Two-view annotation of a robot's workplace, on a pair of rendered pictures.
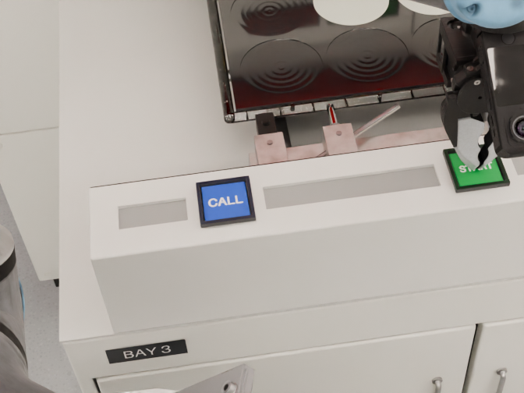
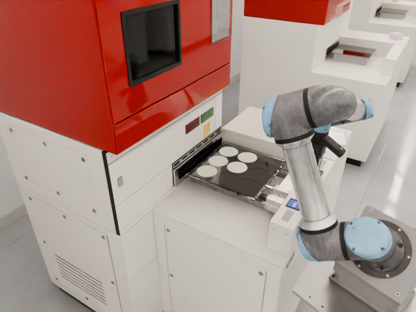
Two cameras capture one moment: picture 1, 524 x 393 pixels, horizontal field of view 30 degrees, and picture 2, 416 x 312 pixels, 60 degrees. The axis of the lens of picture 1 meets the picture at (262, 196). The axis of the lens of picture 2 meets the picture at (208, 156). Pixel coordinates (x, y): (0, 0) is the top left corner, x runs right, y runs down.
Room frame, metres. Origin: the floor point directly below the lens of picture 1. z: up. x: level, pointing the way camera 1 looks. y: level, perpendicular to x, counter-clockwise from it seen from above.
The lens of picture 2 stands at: (0.25, 1.15, 1.89)
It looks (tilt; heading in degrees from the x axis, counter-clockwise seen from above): 32 degrees down; 306
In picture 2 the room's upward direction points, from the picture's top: straight up
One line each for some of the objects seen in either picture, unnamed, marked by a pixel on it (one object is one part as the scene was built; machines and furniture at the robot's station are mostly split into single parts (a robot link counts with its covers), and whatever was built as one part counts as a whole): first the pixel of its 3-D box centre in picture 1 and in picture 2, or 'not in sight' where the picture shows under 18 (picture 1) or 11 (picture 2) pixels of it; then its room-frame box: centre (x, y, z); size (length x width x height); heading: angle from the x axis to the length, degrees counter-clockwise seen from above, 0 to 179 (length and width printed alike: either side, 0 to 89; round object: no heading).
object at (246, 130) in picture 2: not in sight; (285, 140); (0.94, -0.53, 0.89); 0.62 x 0.35 x 0.14; 4
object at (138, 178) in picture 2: not in sight; (176, 150); (1.22, 0.07, 1.02); 0.82 x 0.03 x 0.40; 94
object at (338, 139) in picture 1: (342, 157); (283, 191); (0.74, -0.10, 0.89); 0.08 x 0.03 x 0.03; 4
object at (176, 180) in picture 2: not in sight; (199, 157); (1.22, -0.11, 0.89); 0.44 x 0.02 x 0.10; 94
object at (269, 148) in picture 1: (273, 166); (276, 201); (0.73, -0.02, 0.89); 0.08 x 0.03 x 0.03; 4
